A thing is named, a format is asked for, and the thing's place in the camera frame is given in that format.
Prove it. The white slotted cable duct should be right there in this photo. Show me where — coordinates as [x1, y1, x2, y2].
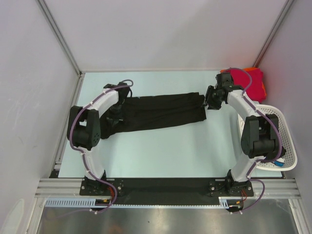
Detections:
[45, 198, 111, 208]

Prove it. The left aluminium corner post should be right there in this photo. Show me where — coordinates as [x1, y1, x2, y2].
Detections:
[35, 0, 82, 77]

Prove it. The black t shirt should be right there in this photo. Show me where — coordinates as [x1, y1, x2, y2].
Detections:
[100, 92, 206, 139]

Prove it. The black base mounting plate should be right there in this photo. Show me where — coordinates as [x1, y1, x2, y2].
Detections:
[79, 177, 254, 206]

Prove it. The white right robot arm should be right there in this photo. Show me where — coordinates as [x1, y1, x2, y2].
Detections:
[204, 72, 285, 196]

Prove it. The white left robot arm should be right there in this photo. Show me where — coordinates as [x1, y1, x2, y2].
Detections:
[67, 79, 134, 196]

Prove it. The aluminium corner post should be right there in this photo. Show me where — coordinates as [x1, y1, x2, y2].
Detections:
[253, 0, 296, 67]
[35, 0, 82, 77]

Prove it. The folded red t shirt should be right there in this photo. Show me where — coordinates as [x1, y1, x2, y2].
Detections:
[220, 68, 266, 102]

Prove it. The white plastic laundry basket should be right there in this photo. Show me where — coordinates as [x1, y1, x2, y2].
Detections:
[236, 104, 297, 172]

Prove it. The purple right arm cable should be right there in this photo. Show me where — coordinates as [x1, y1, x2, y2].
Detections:
[224, 67, 283, 215]

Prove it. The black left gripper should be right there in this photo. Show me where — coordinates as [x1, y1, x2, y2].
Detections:
[106, 101, 123, 127]

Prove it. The right aluminium corner post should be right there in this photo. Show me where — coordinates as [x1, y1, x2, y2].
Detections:
[253, 0, 296, 67]

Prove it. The blue white garment in basket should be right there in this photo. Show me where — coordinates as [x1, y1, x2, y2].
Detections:
[273, 157, 285, 167]

